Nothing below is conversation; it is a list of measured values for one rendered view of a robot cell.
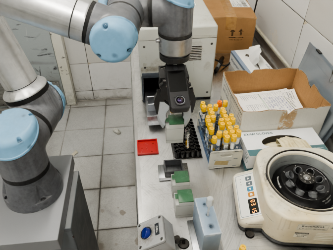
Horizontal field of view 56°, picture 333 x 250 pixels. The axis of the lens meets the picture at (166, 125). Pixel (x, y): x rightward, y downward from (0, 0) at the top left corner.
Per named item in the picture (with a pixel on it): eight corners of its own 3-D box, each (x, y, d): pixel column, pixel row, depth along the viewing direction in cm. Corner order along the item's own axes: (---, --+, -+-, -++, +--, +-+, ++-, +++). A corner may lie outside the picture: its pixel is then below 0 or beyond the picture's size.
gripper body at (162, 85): (186, 84, 84) (188, 41, 76) (191, 102, 77) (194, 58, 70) (157, 85, 83) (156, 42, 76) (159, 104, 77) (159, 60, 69)
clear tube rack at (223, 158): (196, 126, 112) (197, 110, 108) (223, 124, 113) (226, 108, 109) (208, 169, 97) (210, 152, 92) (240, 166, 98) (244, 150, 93)
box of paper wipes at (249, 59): (229, 62, 148) (233, 36, 140) (252, 60, 150) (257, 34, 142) (246, 88, 132) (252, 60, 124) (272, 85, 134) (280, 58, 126)
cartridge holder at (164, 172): (157, 167, 97) (157, 159, 95) (187, 165, 98) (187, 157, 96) (159, 181, 93) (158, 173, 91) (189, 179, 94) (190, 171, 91)
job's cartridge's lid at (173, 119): (164, 116, 84) (164, 114, 83) (182, 115, 84) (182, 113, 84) (166, 125, 81) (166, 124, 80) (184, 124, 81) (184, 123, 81)
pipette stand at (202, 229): (186, 222, 82) (188, 199, 76) (212, 219, 83) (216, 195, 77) (194, 259, 75) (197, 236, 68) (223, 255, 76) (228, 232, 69)
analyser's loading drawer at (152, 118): (144, 93, 125) (143, 81, 122) (161, 92, 126) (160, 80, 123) (147, 125, 110) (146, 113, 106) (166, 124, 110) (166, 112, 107)
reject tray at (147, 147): (137, 141, 106) (136, 139, 106) (156, 140, 107) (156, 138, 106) (137, 156, 101) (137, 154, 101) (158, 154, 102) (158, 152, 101)
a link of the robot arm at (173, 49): (194, 40, 67) (156, 41, 66) (193, 60, 70) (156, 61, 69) (190, 26, 73) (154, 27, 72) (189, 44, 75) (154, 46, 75)
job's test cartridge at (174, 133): (164, 133, 88) (164, 115, 84) (181, 132, 88) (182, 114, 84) (166, 143, 85) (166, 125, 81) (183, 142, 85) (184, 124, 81)
